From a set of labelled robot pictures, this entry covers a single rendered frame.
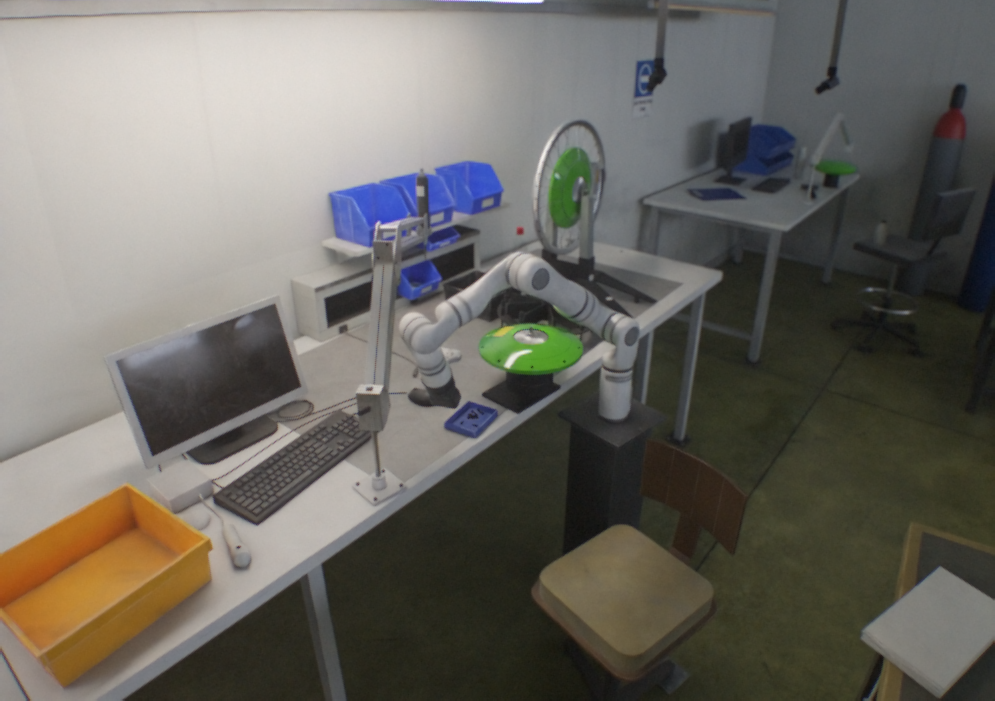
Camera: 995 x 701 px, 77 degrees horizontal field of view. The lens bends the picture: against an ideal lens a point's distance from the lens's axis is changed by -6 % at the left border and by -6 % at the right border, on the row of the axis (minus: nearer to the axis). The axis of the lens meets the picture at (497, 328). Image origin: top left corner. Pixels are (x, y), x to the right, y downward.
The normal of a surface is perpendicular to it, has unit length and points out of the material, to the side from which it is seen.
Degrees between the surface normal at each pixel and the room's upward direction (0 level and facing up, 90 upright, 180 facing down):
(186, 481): 0
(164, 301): 90
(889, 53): 90
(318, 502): 0
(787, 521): 0
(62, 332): 90
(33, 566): 86
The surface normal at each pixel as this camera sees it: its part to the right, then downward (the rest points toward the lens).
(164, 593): 0.84, 0.29
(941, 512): 0.00, -0.90
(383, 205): -0.64, 0.29
